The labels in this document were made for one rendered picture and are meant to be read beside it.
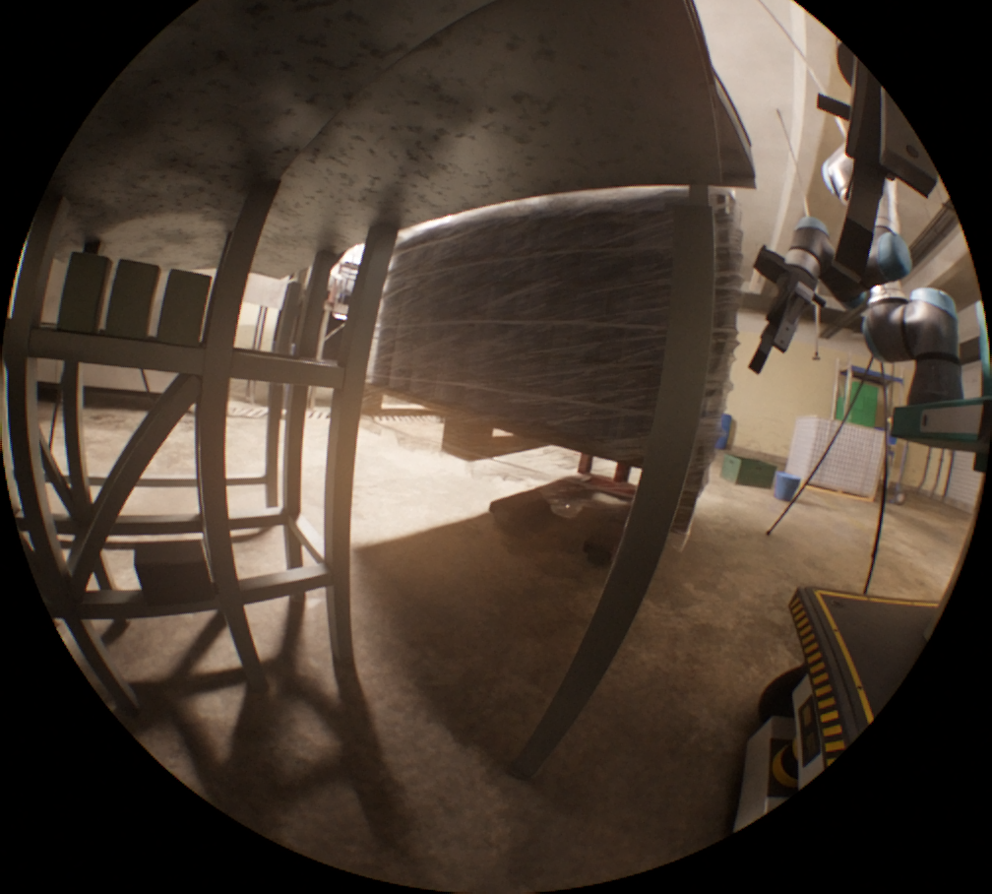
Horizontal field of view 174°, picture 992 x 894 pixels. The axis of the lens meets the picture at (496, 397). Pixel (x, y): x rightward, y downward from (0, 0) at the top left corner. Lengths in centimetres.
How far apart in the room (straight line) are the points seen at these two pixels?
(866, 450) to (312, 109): 596
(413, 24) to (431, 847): 80
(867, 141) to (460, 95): 30
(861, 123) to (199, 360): 62
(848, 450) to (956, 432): 508
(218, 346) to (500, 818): 75
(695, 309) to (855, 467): 556
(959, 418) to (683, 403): 51
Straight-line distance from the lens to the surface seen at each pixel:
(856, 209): 31
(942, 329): 81
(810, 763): 60
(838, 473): 566
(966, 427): 63
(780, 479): 374
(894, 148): 17
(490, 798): 65
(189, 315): 42
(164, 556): 51
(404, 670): 76
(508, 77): 25
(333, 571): 58
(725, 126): 62
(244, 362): 42
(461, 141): 31
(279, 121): 32
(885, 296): 89
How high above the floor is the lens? 61
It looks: 3 degrees down
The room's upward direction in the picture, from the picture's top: 11 degrees clockwise
